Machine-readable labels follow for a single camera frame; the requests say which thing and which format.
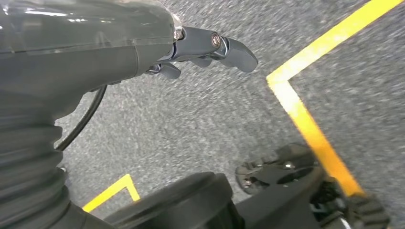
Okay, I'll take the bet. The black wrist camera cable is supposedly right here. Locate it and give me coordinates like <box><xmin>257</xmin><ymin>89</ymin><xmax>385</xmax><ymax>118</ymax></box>
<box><xmin>54</xmin><ymin>84</ymin><xmax>109</xmax><ymax>152</ymax></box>

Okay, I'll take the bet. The black robot leg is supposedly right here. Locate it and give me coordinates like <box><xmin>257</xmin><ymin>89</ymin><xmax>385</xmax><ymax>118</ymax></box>
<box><xmin>104</xmin><ymin>171</ymin><xmax>246</xmax><ymax>229</ymax></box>

